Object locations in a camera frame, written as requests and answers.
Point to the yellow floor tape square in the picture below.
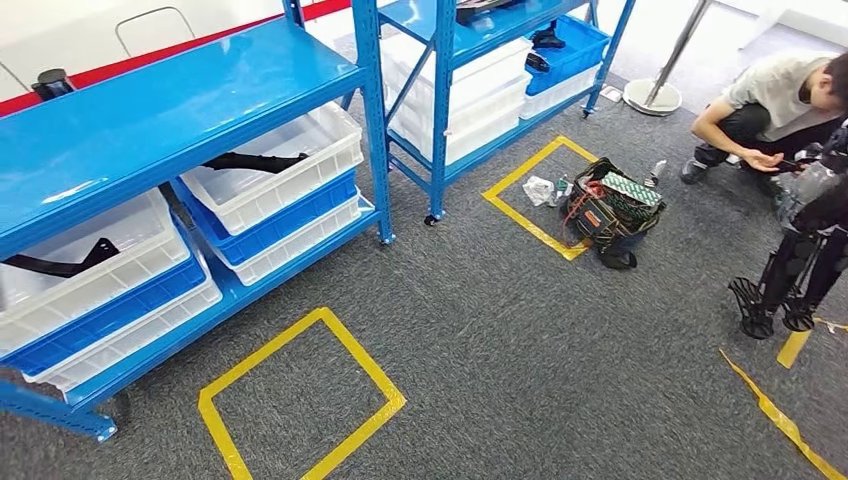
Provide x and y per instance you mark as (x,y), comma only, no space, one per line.
(793,348)

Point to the green white patterned pack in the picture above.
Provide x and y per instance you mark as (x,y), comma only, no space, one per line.
(632,189)

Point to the blue plastic bin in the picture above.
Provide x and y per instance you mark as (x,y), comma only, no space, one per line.
(285,222)
(583,46)
(119,318)

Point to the black plastic plate bracket part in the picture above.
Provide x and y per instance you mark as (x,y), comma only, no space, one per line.
(484,8)

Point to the black curved trim part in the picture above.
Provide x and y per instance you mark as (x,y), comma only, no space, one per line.
(252,162)
(60,266)

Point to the large white plastic bin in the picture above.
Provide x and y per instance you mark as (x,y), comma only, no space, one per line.
(477,99)

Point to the person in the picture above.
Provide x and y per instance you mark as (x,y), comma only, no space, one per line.
(775,86)

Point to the person's hand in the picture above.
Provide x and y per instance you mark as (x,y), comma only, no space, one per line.
(762,159)

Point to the small glossy black part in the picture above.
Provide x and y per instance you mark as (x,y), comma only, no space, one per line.
(536,62)

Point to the blue metal shelf rack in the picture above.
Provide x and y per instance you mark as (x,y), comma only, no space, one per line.
(166,99)
(477,33)

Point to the black barrier post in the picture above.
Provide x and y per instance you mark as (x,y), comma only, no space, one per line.
(53,85)

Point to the black moulded part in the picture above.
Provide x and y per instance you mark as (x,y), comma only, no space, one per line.
(548,38)

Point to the crumpled clear plastic wrap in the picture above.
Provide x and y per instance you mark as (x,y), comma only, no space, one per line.
(538,191)

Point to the black orange tool bag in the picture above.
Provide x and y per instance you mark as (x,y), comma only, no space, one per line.
(596,225)

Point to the small white floor plate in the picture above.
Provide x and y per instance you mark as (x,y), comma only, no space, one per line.
(611,94)

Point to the small green item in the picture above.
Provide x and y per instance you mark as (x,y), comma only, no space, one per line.
(563,189)

